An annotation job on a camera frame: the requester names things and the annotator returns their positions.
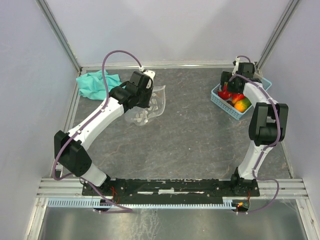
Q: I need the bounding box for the red apple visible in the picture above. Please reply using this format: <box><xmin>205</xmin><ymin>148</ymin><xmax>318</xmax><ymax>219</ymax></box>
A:
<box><xmin>217</xmin><ymin>85</ymin><xmax>233</xmax><ymax>100</ymax></box>

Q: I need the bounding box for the green orange mango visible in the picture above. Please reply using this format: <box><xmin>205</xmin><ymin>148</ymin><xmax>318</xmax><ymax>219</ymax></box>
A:
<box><xmin>234</xmin><ymin>97</ymin><xmax>252</xmax><ymax>113</ymax></box>

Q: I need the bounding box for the clear dotted zip bag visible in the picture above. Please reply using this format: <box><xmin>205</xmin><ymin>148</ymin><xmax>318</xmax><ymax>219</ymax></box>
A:
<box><xmin>124</xmin><ymin>85</ymin><xmax>166</xmax><ymax>126</ymax></box>

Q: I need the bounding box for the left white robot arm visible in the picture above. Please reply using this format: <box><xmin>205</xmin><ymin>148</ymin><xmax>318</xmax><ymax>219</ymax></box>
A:
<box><xmin>54</xmin><ymin>70</ymin><xmax>156</xmax><ymax>195</ymax></box>

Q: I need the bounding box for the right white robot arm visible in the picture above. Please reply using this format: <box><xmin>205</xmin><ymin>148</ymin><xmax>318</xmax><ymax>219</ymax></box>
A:
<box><xmin>220</xmin><ymin>56</ymin><xmax>289</xmax><ymax>196</ymax></box>

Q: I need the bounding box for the red strawberry pear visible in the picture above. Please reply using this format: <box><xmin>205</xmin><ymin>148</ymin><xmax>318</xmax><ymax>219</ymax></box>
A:
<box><xmin>231</xmin><ymin>93</ymin><xmax>245</xmax><ymax>105</ymax></box>

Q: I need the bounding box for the small dark plum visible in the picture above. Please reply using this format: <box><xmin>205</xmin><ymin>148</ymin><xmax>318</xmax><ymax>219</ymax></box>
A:
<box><xmin>227</xmin><ymin>100</ymin><xmax>234</xmax><ymax>107</ymax></box>

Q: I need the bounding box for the light blue plastic basket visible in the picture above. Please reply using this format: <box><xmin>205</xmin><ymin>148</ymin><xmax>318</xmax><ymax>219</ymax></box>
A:
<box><xmin>210</xmin><ymin>71</ymin><xmax>272</xmax><ymax>120</ymax></box>

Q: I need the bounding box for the teal crumpled cloth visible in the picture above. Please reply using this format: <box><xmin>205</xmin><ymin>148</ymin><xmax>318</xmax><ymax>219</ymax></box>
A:
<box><xmin>76</xmin><ymin>70</ymin><xmax>122</xmax><ymax>101</ymax></box>

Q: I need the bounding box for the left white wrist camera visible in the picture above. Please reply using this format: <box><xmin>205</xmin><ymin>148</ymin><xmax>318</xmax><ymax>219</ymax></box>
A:
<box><xmin>138</xmin><ymin>66</ymin><xmax>156</xmax><ymax>89</ymax></box>

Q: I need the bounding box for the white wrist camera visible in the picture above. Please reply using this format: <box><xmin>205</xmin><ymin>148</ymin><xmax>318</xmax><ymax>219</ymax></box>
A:
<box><xmin>232</xmin><ymin>56</ymin><xmax>240</xmax><ymax>75</ymax></box>
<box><xmin>138</xmin><ymin>66</ymin><xmax>156</xmax><ymax>89</ymax></box>

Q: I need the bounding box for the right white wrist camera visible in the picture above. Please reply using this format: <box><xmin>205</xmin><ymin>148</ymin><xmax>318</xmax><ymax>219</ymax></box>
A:
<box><xmin>232</xmin><ymin>56</ymin><xmax>240</xmax><ymax>75</ymax></box>

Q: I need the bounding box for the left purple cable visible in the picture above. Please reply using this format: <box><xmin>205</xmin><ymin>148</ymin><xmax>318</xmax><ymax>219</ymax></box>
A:
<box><xmin>51</xmin><ymin>49</ymin><xmax>145</xmax><ymax>214</ymax></box>

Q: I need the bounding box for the purple cable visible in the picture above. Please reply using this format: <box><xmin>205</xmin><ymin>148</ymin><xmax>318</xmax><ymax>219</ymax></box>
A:
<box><xmin>51</xmin><ymin>49</ymin><xmax>145</xmax><ymax>214</ymax></box>
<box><xmin>229</xmin><ymin>55</ymin><xmax>280</xmax><ymax>215</ymax></box>

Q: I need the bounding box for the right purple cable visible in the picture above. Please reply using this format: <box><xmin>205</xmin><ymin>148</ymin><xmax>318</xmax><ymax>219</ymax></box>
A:
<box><xmin>229</xmin><ymin>55</ymin><xmax>280</xmax><ymax>215</ymax></box>

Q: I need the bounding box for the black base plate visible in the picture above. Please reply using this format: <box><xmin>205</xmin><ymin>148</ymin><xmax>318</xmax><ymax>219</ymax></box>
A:
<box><xmin>97</xmin><ymin>178</ymin><xmax>260</xmax><ymax>205</ymax></box>

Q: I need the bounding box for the aluminium frame rail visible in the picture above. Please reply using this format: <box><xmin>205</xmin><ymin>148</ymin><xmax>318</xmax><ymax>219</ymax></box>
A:
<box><xmin>36</xmin><ymin>178</ymin><xmax>309</xmax><ymax>200</ymax></box>

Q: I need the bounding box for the light blue cable duct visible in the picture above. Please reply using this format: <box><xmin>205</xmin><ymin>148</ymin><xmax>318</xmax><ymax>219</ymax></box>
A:
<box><xmin>47</xmin><ymin>197</ymin><xmax>236</xmax><ymax>210</ymax></box>

